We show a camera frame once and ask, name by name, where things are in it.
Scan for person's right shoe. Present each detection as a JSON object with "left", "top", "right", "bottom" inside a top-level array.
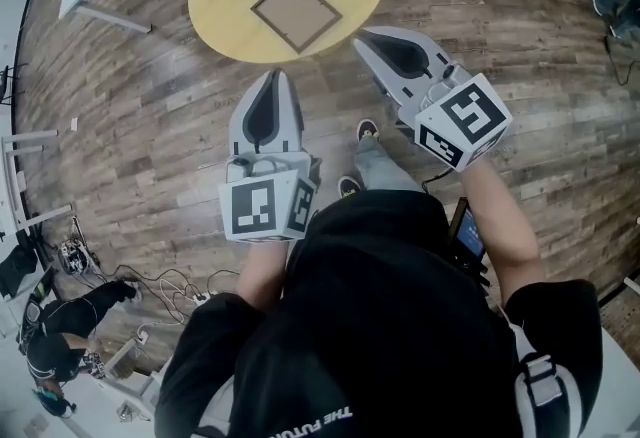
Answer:
[{"left": 356, "top": 118, "right": 380, "bottom": 143}]

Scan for person's left forearm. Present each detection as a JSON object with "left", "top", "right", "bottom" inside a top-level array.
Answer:
[{"left": 234, "top": 238, "right": 294, "bottom": 312}]

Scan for person's right forearm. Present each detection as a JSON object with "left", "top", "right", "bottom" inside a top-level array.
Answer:
[{"left": 457, "top": 158, "right": 541, "bottom": 300}]

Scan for black screen device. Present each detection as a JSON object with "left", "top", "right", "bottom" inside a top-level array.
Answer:
[{"left": 448, "top": 197, "right": 489, "bottom": 277}]

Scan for black folding chair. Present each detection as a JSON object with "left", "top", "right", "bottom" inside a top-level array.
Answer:
[{"left": 0, "top": 64, "right": 29, "bottom": 107}]

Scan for floor cables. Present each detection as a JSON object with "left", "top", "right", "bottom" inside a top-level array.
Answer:
[{"left": 94, "top": 263, "right": 241, "bottom": 327}]

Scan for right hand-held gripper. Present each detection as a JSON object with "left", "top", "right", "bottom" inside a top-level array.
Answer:
[{"left": 351, "top": 25, "right": 515, "bottom": 174}]

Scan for person's left shoe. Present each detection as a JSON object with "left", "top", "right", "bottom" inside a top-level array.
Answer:
[{"left": 337, "top": 175, "right": 365, "bottom": 200}]

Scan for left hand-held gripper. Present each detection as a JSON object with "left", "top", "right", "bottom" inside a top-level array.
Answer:
[{"left": 217, "top": 68, "right": 322, "bottom": 244}]

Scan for tangled cable device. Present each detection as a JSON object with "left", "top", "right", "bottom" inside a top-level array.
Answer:
[{"left": 58, "top": 215, "right": 101, "bottom": 277}]

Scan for black bag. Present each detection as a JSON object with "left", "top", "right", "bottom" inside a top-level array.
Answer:
[{"left": 0, "top": 243, "right": 41, "bottom": 300}]

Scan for person's black shirt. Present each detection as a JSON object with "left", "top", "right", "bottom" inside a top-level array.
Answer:
[{"left": 154, "top": 188, "right": 604, "bottom": 438}]

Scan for white table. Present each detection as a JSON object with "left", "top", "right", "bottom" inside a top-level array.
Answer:
[{"left": 99, "top": 330, "right": 239, "bottom": 438}]

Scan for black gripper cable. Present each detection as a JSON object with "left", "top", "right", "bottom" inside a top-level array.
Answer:
[{"left": 421, "top": 165, "right": 459, "bottom": 195}]

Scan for dark framed picture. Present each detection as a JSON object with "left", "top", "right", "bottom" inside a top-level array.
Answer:
[{"left": 249, "top": 0, "right": 344, "bottom": 55}]

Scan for person's shoe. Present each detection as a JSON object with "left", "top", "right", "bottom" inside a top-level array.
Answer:
[
  {"left": 356, "top": 118, "right": 380, "bottom": 143},
  {"left": 337, "top": 175, "right": 365, "bottom": 200}
]

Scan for grey shoulder strap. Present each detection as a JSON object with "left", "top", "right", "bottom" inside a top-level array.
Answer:
[{"left": 509, "top": 320, "right": 586, "bottom": 438}]

